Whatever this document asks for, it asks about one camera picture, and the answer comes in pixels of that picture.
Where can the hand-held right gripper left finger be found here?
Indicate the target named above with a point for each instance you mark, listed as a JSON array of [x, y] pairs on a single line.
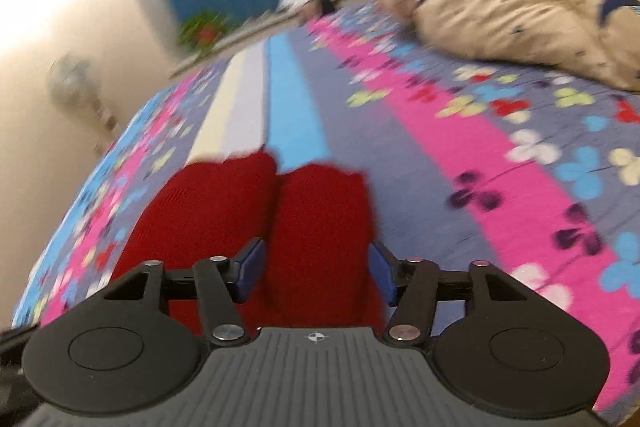
[[251, 269]]

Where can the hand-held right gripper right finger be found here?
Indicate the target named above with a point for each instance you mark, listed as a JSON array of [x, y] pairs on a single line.
[[382, 272]]

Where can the red knit sweater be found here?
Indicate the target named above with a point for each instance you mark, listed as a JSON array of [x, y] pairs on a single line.
[[320, 217]]

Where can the floral striped bedsheet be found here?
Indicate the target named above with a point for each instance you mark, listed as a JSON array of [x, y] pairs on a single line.
[[400, 167]]

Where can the red green plant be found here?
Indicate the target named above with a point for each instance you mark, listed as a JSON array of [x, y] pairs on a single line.
[[205, 32]]

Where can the grey standing fan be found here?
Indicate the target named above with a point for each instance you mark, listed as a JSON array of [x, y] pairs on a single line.
[[70, 82]]

